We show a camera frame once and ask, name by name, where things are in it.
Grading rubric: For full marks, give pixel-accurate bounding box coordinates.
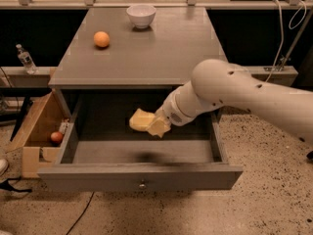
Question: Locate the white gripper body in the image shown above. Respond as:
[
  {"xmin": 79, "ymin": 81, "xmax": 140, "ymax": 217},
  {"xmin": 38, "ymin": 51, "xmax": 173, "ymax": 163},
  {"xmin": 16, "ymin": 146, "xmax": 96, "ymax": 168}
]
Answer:
[{"xmin": 160, "ymin": 93, "xmax": 195, "ymax": 126}]

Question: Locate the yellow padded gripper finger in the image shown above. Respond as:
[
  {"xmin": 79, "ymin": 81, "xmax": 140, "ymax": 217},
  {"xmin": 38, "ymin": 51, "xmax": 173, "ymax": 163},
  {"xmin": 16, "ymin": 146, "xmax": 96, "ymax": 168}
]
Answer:
[{"xmin": 147, "ymin": 111, "xmax": 171, "ymax": 138}]

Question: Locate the yellow sponge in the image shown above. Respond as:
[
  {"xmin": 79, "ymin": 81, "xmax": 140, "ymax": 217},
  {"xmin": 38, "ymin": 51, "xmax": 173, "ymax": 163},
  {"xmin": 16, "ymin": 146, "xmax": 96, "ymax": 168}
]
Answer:
[{"xmin": 129, "ymin": 109, "xmax": 155, "ymax": 131}]

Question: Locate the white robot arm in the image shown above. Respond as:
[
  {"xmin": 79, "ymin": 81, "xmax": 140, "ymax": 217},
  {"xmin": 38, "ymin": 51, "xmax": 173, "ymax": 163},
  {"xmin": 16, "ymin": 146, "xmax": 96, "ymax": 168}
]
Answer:
[{"xmin": 148, "ymin": 60, "xmax": 313, "ymax": 144}]

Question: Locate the grey open top drawer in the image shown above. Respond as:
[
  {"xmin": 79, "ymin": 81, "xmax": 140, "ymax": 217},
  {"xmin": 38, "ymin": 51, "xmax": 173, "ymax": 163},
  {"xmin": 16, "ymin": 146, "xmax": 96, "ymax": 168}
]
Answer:
[{"xmin": 37, "ymin": 113, "xmax": 245, "ymax": 192}]

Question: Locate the grey cabinet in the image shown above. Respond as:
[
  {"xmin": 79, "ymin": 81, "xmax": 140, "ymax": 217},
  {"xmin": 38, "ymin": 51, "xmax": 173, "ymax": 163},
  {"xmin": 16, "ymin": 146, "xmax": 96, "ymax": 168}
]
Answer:
[{"xmin": 49, "ymin": 7, "xmax": 226, "ymax": 120}]

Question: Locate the white bowl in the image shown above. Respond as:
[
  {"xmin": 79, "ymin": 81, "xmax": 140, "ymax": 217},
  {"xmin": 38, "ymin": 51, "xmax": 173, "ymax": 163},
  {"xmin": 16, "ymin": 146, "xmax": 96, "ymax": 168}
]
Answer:
[{"xmin": 126, "ymin": 5, "xmax": 157, "ymax": 28}]

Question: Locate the small white packet in box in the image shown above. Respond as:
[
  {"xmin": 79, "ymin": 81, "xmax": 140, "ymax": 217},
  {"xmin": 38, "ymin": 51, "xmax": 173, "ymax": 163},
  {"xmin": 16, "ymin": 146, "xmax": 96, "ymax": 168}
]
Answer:
[{"xmin": 59, "ymin": 119, "xmax": 68, "ymax": 134}]

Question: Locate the orange ball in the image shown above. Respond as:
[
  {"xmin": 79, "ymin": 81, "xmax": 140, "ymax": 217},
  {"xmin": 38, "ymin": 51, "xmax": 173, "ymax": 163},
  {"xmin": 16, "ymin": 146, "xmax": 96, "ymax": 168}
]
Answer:
[{"xmin": 94, "ymin": 31, "xmax": 110, "ymax": 48}]

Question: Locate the red apple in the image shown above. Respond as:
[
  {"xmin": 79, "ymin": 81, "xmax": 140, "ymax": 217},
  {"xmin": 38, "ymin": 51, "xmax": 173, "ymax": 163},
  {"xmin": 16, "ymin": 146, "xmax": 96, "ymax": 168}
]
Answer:
[{"xmin": 50, "ymin": 131, "xmax": 64, "ymax": 145}]

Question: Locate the cardboard box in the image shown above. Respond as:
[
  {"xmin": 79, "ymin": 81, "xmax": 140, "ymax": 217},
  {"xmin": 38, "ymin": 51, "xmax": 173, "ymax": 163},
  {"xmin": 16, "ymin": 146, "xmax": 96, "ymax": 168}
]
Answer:
[{"xmin": 8, "ymin": 91, "xmax": 67, "ymax": 178}]

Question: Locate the clear plastic water bottle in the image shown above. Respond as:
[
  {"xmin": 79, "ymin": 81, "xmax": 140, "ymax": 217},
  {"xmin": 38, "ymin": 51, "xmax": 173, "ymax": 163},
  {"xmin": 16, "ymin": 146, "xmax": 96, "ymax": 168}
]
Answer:
[{"xmin": 16, "ymin": 44, "xmax": 37, "ymax": 74}]

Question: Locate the white shoe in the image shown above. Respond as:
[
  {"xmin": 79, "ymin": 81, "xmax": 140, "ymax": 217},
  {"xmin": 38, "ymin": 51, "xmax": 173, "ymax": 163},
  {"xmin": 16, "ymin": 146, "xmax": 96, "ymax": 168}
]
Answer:
[{"xmin": 0, "ymin": 159, "xmax": 9, "ymax": 176}]

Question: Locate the black floor cable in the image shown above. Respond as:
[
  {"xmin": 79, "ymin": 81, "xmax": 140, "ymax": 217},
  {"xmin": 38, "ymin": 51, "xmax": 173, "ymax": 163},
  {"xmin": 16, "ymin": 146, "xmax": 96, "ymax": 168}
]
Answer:
[{"xmin": 65, "ymin": 191, "xmax": 96, "ymax": 235}]

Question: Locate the white cable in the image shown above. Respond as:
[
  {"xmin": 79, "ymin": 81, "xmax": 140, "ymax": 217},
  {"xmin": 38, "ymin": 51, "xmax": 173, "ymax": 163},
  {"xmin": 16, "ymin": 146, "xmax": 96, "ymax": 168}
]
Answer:
[{"xmin": 264, "ymin": 0, "xmax": 309, "ymax": 83}]

